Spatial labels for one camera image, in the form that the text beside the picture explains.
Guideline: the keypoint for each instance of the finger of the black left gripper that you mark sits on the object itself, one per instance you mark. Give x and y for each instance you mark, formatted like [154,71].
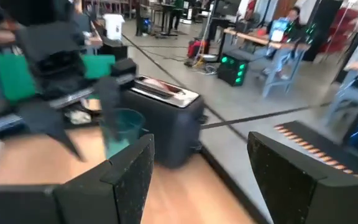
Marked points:
[109,105]
[48,124]

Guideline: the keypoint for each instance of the green floor mat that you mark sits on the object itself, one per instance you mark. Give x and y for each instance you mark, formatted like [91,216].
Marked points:
[11,77]

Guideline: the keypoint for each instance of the teal faceted glass cup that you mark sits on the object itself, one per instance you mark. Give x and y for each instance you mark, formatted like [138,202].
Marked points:
[129,127]

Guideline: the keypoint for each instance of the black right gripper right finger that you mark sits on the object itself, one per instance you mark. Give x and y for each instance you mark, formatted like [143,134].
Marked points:
[291,186]

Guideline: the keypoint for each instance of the person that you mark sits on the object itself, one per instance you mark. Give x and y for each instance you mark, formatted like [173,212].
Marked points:
[292,15]
[176,12]

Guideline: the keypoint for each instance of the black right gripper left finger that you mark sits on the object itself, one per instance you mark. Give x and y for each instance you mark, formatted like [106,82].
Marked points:
[126,186]

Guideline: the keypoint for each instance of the white bin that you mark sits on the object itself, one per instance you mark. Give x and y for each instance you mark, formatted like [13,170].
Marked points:
[113,28]

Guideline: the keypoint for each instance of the orange black hazard tape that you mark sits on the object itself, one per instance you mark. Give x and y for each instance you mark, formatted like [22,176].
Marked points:
[309,149]

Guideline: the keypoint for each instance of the red bag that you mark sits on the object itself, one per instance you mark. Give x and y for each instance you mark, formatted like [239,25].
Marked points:
[196,48]

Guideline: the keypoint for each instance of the wooden desk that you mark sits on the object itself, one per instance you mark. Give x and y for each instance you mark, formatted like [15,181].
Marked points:
[253,38]

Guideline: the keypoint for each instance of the computer tower with green lights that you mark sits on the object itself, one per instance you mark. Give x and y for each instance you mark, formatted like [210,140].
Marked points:
[232,71]

